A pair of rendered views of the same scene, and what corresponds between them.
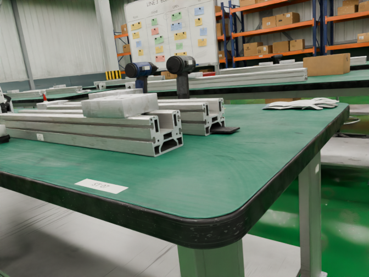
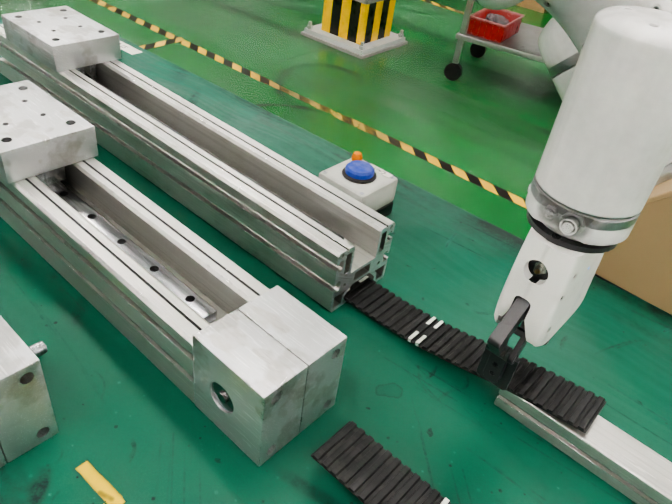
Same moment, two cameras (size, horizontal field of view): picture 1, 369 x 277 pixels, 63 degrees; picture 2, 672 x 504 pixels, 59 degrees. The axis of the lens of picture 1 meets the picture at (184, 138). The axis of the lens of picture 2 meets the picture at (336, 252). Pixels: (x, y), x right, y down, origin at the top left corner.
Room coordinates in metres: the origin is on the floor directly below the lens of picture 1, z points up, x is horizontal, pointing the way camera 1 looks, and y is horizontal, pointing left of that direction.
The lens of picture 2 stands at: (1.71, 0.58, 1.25)
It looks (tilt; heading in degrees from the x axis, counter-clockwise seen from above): 38 degrees down; 177
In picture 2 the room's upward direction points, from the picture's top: 9 degrees clockwise
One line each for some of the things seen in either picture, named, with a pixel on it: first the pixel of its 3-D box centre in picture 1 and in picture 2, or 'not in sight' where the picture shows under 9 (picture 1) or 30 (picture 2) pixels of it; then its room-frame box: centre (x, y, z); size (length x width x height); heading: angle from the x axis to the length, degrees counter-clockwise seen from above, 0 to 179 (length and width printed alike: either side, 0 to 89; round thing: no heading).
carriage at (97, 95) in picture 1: (116, 100); (21, 137); (1.06, 0.22, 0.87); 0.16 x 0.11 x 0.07; 50
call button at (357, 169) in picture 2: not in sight; (359, 172); (1.00, 0.64, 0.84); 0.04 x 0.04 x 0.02
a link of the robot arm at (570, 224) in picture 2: not in sight; (579, 206); (1.30, 0.79, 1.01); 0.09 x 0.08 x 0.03; 140
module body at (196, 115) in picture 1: (118, 114); (28, 172); (1.06, 0.22, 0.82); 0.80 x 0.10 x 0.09; 50
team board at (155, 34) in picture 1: (173, 67); not in sight; (4.38, 0.05, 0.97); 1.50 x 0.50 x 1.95; 52
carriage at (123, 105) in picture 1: (120, 110); (63, 45); (0.75, 0.15, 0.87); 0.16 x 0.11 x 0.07; 50
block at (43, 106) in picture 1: (51, 112); (278, 365); (1.34, 0.57, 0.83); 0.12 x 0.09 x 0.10; 140
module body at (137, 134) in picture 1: (70, 126); (156, 132); (0.91, 0.34, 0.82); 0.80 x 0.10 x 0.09; 50
